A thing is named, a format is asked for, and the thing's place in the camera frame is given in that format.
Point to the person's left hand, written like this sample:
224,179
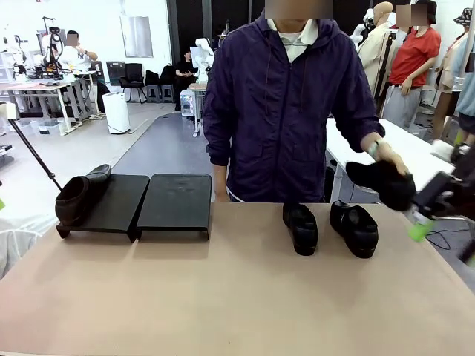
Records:
391,157

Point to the black tripod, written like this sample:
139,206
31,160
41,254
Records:
51,174

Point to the black lace-up leather shoe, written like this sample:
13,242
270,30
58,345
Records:
74,200

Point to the mannequin in beige coat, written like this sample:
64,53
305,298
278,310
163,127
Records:
376,52

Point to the black monitor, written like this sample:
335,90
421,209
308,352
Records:
116,72

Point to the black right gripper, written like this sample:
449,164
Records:
465,178

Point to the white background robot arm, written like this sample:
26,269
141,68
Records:
203,52

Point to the person in purple jacket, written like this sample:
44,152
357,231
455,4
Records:
278,130

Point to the small wooden lab table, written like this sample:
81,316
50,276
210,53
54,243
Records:
198,86

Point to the black office chair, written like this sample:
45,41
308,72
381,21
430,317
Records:
133,76

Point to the black metal shoe stand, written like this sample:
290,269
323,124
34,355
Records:
118,200
174,204

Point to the white wrist watch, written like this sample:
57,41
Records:
374,148

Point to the white lab robot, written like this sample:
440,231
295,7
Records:
15,52

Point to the white wall panel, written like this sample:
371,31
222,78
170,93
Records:
136,37

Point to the person's left forearm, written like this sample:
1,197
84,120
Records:
367,142

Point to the seated person in black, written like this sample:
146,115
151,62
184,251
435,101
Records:
185,68

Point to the person's right hand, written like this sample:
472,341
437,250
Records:
221,194

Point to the white cloth cover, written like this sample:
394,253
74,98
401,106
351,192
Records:
18,241

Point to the seated man in white shirt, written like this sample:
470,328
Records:
76,57

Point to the black robot rig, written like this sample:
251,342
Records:
53,48

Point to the long wooden lab table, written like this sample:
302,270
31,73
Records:
37,86

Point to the black backpack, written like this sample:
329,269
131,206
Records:
152,78
167,74

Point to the white air purifier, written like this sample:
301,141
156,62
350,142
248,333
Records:
117,115

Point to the white storage box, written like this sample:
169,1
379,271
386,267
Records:
187,102

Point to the person's right forearm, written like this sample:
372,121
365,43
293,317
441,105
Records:
219,177

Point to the clear plastic bin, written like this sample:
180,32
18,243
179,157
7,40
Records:
48,128

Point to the grey plastic stool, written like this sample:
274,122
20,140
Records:
167,93
153,93

